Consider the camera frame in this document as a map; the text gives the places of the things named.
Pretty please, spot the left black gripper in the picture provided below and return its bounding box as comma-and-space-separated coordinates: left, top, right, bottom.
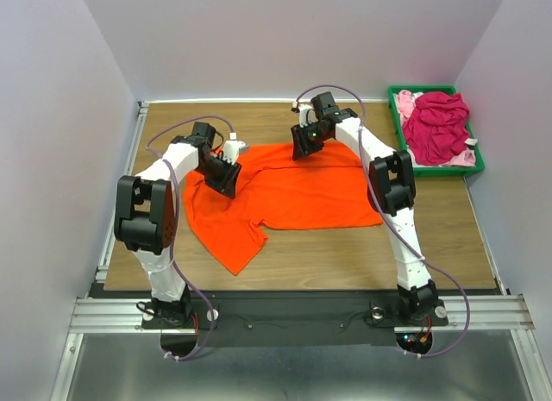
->
195, 154, 242, 199

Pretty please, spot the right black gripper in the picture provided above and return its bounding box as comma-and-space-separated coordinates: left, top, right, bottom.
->
290, 120, 330, 160

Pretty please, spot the orange t shirt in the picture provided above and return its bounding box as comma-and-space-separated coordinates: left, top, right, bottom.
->
182, 141, 382, 275

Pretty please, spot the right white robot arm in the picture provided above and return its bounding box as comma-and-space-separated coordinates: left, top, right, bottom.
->
291, 91, 439, 323

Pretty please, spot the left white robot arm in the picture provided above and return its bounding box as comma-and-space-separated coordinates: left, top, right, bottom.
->
114, 116, 248, 328

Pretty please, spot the light pink t shirt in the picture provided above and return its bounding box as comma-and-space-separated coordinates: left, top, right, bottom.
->
393, 90, 477, 167

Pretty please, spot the magenta t shirt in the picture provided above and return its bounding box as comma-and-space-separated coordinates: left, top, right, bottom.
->
403, 91, 470, 166

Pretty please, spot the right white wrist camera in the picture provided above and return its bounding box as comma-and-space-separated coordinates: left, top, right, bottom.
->
292, 102, 317, 128

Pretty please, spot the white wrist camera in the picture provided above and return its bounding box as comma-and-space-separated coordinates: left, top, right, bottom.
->
221, 132, 249, 165
292, 102, 317, 128

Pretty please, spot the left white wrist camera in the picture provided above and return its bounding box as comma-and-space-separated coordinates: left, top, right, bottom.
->
221, 132, 249, 165

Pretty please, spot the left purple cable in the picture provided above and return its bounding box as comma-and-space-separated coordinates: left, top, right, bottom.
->
144, 115, 236, 362

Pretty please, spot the purple cable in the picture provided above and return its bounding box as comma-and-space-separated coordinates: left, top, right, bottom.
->
144, 115, 236, 362
289, 85, 471, 360

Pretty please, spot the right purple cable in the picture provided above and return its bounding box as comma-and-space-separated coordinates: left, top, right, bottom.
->
289, 85, 471, 360

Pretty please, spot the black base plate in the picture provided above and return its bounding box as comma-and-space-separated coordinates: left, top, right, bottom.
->
137, 290, 449, 351

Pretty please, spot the aluminium rail frame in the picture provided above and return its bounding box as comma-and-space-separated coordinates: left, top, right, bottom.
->
50, 100, 537, 401

